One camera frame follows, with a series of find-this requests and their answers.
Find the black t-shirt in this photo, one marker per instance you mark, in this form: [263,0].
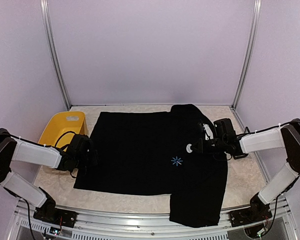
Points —
[145,154]

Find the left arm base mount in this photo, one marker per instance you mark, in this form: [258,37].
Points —
[57,216]

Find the near black brooch box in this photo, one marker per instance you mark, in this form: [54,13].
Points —
[240,156]

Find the aluminium frame post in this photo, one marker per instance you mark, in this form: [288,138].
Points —
[44,6]
[248,53]

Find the yellow plastic basket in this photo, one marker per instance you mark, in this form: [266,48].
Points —
[62,127]

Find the left aluminium frame post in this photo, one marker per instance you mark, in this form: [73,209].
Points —
[44,6]

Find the far black brooch box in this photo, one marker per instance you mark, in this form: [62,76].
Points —
[246,130]

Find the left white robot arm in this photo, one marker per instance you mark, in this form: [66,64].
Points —
[13,148]

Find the round white brooch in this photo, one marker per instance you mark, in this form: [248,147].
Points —
[189,148]

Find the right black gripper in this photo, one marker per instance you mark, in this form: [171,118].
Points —
[202,149]

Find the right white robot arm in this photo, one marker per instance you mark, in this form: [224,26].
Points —
[223,139]

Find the front aluminium rail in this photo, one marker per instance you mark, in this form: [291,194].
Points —
[101,225]

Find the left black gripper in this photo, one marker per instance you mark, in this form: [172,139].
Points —
[95,159]

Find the black brooch box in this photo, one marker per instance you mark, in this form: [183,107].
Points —
[240,156]
[246,130]

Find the right aluminium frame post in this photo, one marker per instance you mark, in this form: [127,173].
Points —
[248,53]

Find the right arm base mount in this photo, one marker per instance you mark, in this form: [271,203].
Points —
[246,216]

